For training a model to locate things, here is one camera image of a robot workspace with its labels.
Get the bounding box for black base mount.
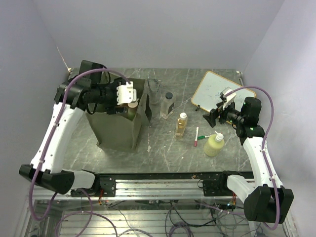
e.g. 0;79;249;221
199;171;243;197
71;172;117;197

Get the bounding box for aluminium rail frame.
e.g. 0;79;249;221
24;178;257;201

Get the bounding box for yellow pump bottle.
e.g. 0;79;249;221
203;131;225;157

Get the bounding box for green marker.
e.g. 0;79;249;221
197;135;211;140

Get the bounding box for olive canvas bag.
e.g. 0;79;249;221
85;79;152;153

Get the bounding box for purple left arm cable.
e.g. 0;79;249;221
28;68;131;222

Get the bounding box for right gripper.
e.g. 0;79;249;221
203;99;245;127

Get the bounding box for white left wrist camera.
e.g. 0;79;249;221
117;81;137;106

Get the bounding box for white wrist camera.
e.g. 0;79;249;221
220;87;236;110
117;81;137;106

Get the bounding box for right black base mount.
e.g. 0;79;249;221
199;171;243;197

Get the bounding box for loose cables under table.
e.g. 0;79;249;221
53;190;250;237

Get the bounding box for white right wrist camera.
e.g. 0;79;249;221
220;87;236;110

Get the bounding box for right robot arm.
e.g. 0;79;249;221
203;97;294;224

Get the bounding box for clear bottle with black label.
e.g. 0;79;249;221
160;92;176;119

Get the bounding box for small whiteboard yellow frame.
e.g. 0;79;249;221
191;71;241;112

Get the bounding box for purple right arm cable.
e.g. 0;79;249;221
226;85;282;231

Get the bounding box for green bottle beige cap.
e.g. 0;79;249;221
127;101;138;121

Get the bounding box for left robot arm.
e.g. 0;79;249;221
19;61;133;198

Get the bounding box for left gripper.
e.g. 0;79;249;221
92;77;128;115

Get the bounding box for clear tube with dark label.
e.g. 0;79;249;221
147;79;161;105

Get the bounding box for amber bottle white cap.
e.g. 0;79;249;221
174;112;188;139

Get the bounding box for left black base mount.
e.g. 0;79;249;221
71;172;117;197

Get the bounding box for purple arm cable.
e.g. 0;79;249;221
226;85;282;231
28;68;131;222

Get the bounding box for pink marker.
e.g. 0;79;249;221
194;126;199;147

